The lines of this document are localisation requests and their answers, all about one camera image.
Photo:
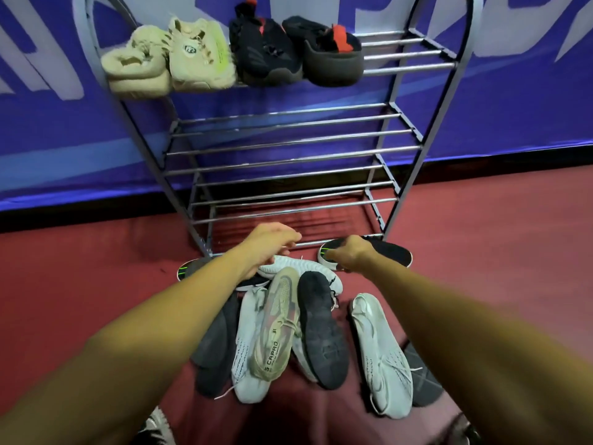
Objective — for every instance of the person's left hand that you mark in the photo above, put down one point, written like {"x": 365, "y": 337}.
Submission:
{"x": 266, "y": 247}

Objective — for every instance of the person's right hand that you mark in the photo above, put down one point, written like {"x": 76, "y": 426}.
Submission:
{"x": 354, "y": 254}

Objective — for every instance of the black green sneaker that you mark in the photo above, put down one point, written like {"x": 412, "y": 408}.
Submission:
{"x": 187, "y": 271}
{"x": 394, "y": 254}

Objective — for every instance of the grey white sneaker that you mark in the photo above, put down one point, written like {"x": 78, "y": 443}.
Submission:
{"x": 306, "y": 268}
{"x": 306, "y": 361}

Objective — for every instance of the tan chunky sneaker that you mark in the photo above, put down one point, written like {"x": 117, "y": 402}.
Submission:
{"x": 278, "y": 319}

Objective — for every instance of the grey metal shoe rack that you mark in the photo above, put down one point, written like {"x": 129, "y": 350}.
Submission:
{"x": 292, "y": 160}

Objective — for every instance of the black shoe orange marks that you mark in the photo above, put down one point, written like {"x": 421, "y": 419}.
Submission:
{"x": 211, "y": 338}

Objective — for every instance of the white knit sneaker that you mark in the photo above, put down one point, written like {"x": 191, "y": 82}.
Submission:
{"x": 380, "y": 361}
{"x": 248, "y": 366}

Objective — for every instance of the plain black shoe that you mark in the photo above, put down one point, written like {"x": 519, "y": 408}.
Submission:
{"x": 217, "y": 384}

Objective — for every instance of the black orange sneaker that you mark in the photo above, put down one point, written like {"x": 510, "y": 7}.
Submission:
{"x": 424, "y": 384}

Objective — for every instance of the beige sneaker green stripe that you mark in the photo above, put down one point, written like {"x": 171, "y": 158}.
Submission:
{"x": 199, "y": 64}

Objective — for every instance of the beige knit sneaker plain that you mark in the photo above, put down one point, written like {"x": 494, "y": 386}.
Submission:
{"x": 134, "y": 64}

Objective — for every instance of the person's left forearm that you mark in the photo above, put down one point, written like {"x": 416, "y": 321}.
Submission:
{"x": 116, "y": 361}

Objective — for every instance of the person's right forearm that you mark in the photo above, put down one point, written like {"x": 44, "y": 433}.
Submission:
{"x": 500, "y": 366}

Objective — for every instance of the black white worn shoe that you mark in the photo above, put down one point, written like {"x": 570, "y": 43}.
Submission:
{"x": 157, "y": 428}
{"x": 463, "y": 433}

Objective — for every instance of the blue printed wall banner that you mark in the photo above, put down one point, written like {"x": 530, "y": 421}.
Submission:
{"x": 533, "y": 111}

